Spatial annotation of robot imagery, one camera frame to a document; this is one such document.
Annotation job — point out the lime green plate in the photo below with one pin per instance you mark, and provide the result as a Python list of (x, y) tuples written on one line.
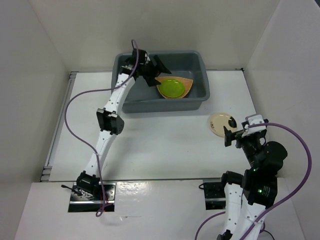
[(171, 88)]

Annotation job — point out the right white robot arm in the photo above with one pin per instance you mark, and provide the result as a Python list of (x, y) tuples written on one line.
[(249, 194)]

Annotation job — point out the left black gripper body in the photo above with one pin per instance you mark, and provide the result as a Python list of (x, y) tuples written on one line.
[(149, 69)]

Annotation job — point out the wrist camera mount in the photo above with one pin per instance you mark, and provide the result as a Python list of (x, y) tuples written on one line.
[(253, 124), (146, 58)]

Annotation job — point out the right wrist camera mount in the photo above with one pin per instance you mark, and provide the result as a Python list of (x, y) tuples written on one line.
[(253, 124)]

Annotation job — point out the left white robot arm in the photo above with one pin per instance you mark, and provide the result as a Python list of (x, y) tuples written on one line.
[(109, 117)]

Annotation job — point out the orange woven fan basket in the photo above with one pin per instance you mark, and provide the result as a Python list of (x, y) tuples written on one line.
[(187, 82)]

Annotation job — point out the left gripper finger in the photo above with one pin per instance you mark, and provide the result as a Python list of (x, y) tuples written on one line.
[(159, 67), (151, 81)]

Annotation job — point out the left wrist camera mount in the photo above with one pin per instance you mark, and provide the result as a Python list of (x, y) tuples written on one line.
[(146, 58)]

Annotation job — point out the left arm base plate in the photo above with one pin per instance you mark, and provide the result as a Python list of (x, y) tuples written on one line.
[(83, 202)]

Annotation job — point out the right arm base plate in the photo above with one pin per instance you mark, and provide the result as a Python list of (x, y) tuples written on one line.
[(214, 194)]

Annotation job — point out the cream plate with black pattern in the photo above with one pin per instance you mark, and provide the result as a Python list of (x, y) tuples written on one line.
[(220, 120)]

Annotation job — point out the grey plastic bin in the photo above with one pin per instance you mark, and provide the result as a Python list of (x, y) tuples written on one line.
[(182, 63)]

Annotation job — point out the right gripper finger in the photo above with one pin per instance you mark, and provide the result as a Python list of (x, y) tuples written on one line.
[(228, 132), (228, 140)]

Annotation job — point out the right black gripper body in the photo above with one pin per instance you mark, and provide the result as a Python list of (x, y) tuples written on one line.
[(251, 143)]

